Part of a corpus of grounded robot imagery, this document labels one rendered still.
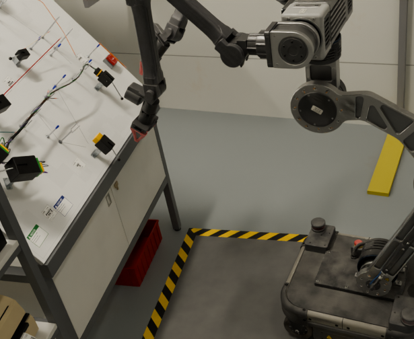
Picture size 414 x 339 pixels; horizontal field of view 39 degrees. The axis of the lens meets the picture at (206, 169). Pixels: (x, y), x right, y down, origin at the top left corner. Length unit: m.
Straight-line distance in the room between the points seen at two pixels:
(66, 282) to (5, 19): 1.14
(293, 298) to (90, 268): 0.88
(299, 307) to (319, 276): 0.19
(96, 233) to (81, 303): 0.29
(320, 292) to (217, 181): 1.35
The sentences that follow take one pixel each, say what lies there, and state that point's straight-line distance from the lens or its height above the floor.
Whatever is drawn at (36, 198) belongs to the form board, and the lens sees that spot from 2.24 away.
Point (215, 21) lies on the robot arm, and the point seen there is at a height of 1.52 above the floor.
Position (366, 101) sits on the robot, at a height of 1.18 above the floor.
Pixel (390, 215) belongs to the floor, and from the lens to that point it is 3.39.
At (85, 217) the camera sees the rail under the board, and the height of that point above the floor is 0.83.
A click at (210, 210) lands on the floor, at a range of 3.53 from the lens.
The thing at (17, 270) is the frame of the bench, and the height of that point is 0.80.
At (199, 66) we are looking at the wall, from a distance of 4.37.
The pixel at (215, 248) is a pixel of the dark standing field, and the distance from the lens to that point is 3.27.
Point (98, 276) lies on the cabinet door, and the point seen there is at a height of 0.50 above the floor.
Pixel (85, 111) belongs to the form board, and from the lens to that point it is 2.61.
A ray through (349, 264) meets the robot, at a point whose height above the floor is 0.26.
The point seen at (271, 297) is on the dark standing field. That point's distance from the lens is 2.97.
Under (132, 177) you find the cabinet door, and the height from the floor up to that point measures 0.65.
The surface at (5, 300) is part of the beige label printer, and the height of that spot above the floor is 0.83.
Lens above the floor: 2.19
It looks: 34 degrees down
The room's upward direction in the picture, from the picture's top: 11 degrees counter-clockwise
